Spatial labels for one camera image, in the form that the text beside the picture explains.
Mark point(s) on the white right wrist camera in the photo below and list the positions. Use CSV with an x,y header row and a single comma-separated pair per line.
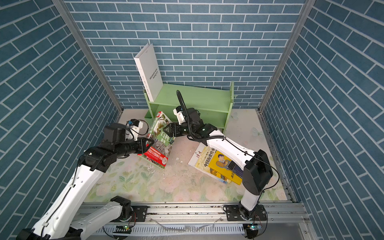
x,y
180,116

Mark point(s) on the right aluminium corner post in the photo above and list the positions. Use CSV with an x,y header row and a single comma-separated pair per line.
x,y
287,51

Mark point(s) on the white red-lettered magazine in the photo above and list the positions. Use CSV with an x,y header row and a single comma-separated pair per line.
x,y
198,158

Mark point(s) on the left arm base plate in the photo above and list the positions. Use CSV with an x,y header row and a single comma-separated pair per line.
x,y
135,214

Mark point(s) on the left aluminium corner post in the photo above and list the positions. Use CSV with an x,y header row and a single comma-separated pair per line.
x,y
78,36

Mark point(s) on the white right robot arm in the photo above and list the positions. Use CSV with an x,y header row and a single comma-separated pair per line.
x,y
257,170

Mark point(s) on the green metal bookshelf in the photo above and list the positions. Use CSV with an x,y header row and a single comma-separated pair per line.
x,y
214,105

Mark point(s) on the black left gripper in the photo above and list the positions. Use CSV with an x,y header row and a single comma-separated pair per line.
x,y
142,144

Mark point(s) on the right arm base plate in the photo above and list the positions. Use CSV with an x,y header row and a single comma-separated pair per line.
x,y
239,213

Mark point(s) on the green nature encyclopedia book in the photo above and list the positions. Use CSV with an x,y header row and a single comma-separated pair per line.
x,y
159,152

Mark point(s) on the yellow history book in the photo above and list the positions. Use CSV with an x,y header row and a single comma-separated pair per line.
x,y
208,171

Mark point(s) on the white paperback book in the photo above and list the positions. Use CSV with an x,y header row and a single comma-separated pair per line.
x,y
147,65

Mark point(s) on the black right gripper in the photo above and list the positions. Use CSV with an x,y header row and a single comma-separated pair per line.
x,y
173,126

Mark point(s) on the aluminium corner post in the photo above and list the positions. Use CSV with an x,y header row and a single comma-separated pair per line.
x,y
78,36
287,51

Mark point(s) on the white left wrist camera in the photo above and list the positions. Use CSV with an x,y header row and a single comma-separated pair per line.
x,y
136,128

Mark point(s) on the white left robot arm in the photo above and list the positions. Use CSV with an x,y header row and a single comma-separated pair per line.
x,y
58,222

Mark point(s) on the yellow cartoon cover book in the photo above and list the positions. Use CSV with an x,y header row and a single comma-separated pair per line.
x,y
226,168

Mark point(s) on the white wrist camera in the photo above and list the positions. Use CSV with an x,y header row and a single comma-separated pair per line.
x,y
136,128
180,116

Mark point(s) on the aluminium front rail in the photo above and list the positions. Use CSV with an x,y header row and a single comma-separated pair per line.
x,y
278,220

